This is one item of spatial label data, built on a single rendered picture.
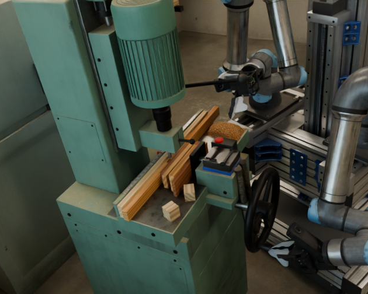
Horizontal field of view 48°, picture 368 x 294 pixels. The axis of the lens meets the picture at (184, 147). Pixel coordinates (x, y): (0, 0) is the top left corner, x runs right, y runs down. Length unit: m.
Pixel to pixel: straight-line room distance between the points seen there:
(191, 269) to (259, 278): 0.85
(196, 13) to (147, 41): 4.09
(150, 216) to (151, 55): 0.49
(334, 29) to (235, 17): 0.37
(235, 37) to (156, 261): 0.91
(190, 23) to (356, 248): 4.42
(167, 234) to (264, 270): 1.10
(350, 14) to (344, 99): 0.60
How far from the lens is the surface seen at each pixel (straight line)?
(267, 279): 2.26
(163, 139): 1.38
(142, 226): 1.32
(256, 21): 4.89
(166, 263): 1.51
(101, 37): 1.28
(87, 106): 1.40
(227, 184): 1.35
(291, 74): 1.68
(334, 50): 1.75
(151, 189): 1.39
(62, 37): 1.33
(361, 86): 1.21
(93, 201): 1.60
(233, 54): 1.76
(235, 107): 1.44
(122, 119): 1.39
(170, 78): 1.24
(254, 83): 1.47
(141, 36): 1.17
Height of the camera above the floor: 1.81
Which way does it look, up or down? 35 degrees down
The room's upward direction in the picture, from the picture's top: 9 degrees counter-clockwise
